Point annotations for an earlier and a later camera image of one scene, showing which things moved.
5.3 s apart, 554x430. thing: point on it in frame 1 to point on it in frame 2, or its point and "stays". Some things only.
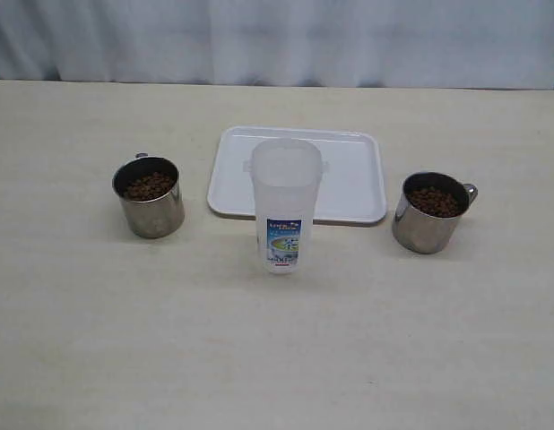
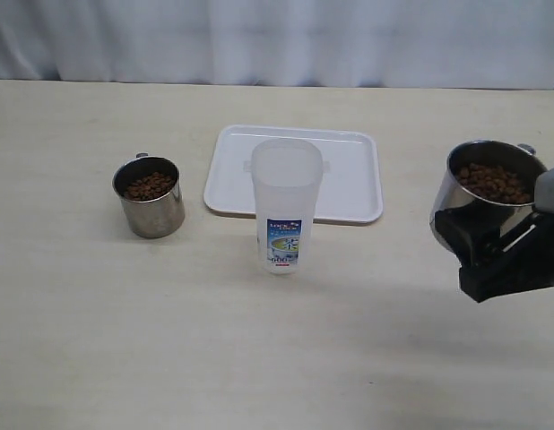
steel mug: x=151 y=193 stays
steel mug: x=429 y=210 to x=489 y=173
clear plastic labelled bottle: x=286 y=176 stays
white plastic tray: x=353 y=191 stays
